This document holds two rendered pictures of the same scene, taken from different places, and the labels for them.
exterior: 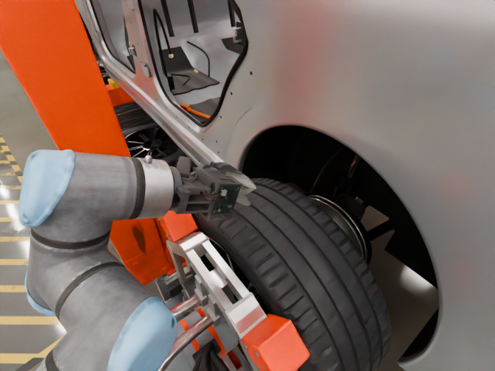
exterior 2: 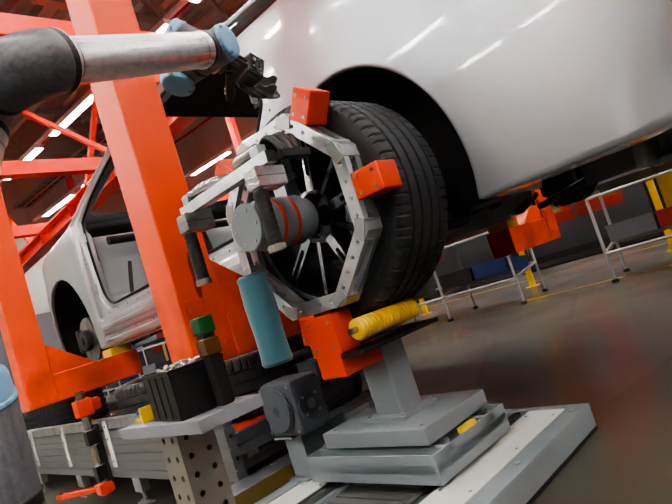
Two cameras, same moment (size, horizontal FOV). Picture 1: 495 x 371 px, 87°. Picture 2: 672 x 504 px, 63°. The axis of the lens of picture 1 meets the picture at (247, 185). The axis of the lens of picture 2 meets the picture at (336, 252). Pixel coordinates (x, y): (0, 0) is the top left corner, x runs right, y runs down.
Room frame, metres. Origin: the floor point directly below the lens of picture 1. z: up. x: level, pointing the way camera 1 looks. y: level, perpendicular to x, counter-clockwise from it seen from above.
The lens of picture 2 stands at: (-1.25, 0.21, 0.61)
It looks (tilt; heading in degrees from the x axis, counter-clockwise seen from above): 4 degrees up; 352
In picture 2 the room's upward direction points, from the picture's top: 18 degrees counter-clockwise
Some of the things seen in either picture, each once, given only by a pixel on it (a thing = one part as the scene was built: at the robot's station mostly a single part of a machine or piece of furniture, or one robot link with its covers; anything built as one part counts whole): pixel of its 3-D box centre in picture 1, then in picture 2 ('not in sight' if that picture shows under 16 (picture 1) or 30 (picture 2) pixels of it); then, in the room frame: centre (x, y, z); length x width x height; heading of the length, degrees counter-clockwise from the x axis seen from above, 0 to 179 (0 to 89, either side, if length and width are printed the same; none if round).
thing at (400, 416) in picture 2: not in sight; (390, 380); (0.40, -0.07, 0.32); 0.40 x 0.30 x 0.28; 37
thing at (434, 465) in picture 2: not in sight; (404, 443); (0.42, -0.05, 0.13); 0.50 x 0.36 x 0.10; 37
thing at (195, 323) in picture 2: not in sight; (202, 325); (0.04, 0.36, 0.64); 0.04 x 0.04 x 0.04; 37
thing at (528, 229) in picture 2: not in sight; (515, 224); (2.12, -1.45, 0.69); 0.52 x 0.17 x 0.35; 127
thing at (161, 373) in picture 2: not in sight; (186, 385); (0.16, 0.46, 0.51); 0.20 x 0.14 x 0.13; 29
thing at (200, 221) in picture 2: not in sight; (195, 221); (0.31, 0.33, 0.93); 0.09 x 0.05 x 0.05; 127
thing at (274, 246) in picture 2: not in sight; (268, 219); (0.02, 0.15, 0.83); 0.04 x 0.04 x 0.16
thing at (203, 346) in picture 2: not in sight; (208, 346); (0.04, 0.36, 0.59); 0.04 x 0.04 x 0.04; 37
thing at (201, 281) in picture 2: not in sight; (196, 257); (0.29, 0.36, 0.83); 0.04 x 0.04 x 0.16
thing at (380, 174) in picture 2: not in sight; (376, 179); (0.05, -0.13, 0.85); 0.09 x 0.08 x 0.07; 37
